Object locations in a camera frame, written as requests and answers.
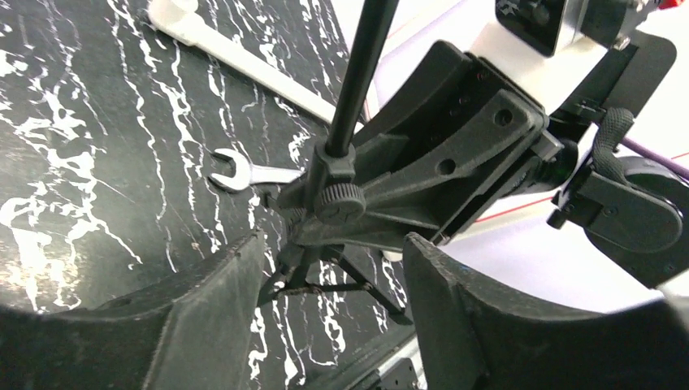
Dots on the black tripod mic stand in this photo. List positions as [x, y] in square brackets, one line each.
[326, 194]

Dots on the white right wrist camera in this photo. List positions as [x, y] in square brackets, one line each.
[547, 48]

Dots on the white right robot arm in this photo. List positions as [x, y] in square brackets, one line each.
[593, 188]

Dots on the black left gripper left finger pad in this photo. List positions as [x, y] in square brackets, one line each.
[188, 331]

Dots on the silver open-end wrench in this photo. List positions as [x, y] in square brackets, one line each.
[248, 174]

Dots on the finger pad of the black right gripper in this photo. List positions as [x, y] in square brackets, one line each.
[457, 136]

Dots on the white PVC pipe frame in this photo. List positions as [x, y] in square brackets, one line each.
[180, 20]

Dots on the left gripper right finger pad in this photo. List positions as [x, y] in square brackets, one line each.
[475, 332]

